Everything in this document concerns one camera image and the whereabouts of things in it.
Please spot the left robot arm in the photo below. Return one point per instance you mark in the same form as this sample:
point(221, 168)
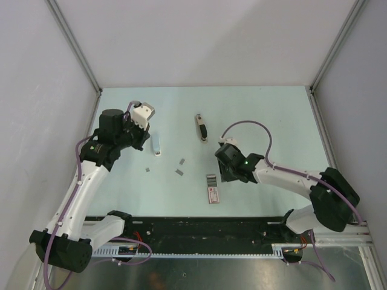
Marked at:
point(65, 242)

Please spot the aluminium frame rail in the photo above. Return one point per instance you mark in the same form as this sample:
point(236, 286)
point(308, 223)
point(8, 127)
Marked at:
point(352, 236)

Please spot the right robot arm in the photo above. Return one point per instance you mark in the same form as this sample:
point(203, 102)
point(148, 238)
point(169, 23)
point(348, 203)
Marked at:
point(333, 200)

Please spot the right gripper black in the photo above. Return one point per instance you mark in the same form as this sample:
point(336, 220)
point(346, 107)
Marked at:
point(225, 177)

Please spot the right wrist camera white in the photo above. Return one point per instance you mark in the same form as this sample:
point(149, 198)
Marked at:
point(229, 140)

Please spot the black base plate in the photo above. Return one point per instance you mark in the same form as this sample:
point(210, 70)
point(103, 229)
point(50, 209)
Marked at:
point(213, 235)

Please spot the red staple box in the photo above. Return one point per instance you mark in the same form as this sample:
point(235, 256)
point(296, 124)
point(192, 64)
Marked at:
point(212, 189)

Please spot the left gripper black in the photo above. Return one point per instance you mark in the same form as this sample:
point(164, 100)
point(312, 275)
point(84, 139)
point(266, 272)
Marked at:
point(144, 135)

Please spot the grey slotted cable duct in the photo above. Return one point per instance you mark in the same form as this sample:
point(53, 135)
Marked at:
point(118, 251)

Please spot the beige black stapler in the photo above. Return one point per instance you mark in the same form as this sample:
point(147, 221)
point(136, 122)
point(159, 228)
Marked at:
point(202, 129)

